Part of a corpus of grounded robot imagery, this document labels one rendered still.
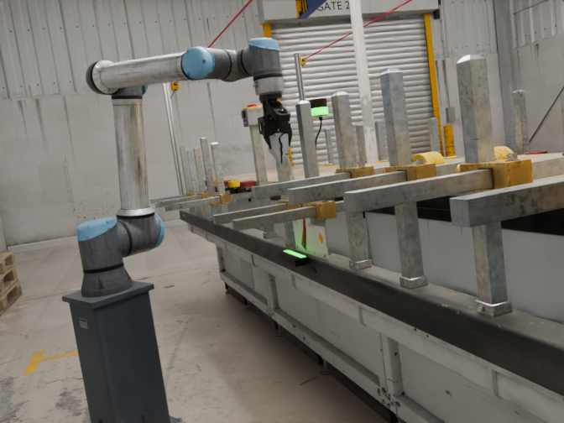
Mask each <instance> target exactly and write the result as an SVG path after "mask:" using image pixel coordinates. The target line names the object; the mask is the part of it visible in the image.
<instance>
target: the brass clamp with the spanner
mask: <svg viewBox="0 0 564 423"><path fill-rule="evenodd" d="M304 206H305V207H308V206H315V207H316V217H309V218H312V219H317V220H322V221H323V220H327V219H332V218H337V212H336V205H335V201H329V202H324V203H322V201H315V202H307V203H306V204H305V205H304Z"/></svg>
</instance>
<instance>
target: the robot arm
mask: <svg viewBox="0 0 564 423"><path fill-rule="evenodd" d="M251 76H252V77H253V82H254V84H253V87H255V93H256V96H259V100H260V103H262V105H263V111H264V115H263V116H262V117H259V118H258V128H259V134H262V135H263V136H264V140H265V142H266V143H267V145H268V150H269V152H270V153H271V154H272V155H273V156H274V159H275V160H276V161H277V162H278V163H279V164H283V163H284V161H285V154H288V151H289V147H290V142H291V139H292V129H291V126H290V123H289V121H290V112H289V111H288V110H287V109H286V108H285V107H284V106H283V105H282V104H281V102H280V101H277V99H280V98H282V93H283V92H284V91H285V86H284V80H283V76H282V70H281V63H280V57H279V46H278V41H277V40H276V39H273V38H257V39H251V40H249V41H248V47H245V48H242V49H239V50H220V49H212V48H205V47H201V46H196V47H191V48H189V49H188V50H187V51H185V52H180V53H174V54H169V55H159V56H154V57H149V58H143V59H137V60H128V61H123V62H118V63H112V62H111V61H109V60H99V61H96V62H94V63H92V64H91V65H90V66H89V67H88V69H87V71H86V83H87V85H88V86H89V87H90V88H91V90H93V91H94V92H95V93H97V94H101V95H111V96H112V107H113V117H114V128H115V139H116V150H117V170H118V180H119V190H120V202H121V208H120V209H119V210H118V211H117V219H116V217H104V218H98V219H95V220H91V221H88V222H84V223H82V224H80V225H79V226H78V227H77V229H76V233H77V241H78V246H79V250H80V256H81V264H82V268H83V274H84V276H83V280H82V285H81V296H83V297H99V296H105V295H112V294H116V293H119V292H122V291H125V290H128V289H130V288H131V287H133V281H132V279H131V277H130V276H129V274H128V272H127V270H126V269H125V267H124V262H123V258H125V257H128V256H131V255H135V254H138V253H143V252H147V251H150V250H152V249H153V248H157V247H158V246H159V245H160V244H161V243H162V242H163V239H164V236H165V234H164V231H165V226H164V224H163V221H162V220H161V218H160V217H159V216H158V215H157V214H155V213H154V209H153V208H152V207H151V206H150V205H149V188H148V176H147V165H146V152H145V140H144V116H143V104H142V100H143V94H145V93H146V91H147V89H148V85H153V84H159V83H167V82H175V81H188V80H190V81H196V80H204V79H218V80H222V81H225V82H235V81H237V80H241V79H244V78H248V77H251ZM259 123H260V126H259ZM260 127H261V131H260ZM275 133H281V134H280V137H279V141H278V138H277V137H275V136H274V135H273V134H275ZM278 142H279V148H278ZM279 152H281V155H280V154H279Z"/></svg>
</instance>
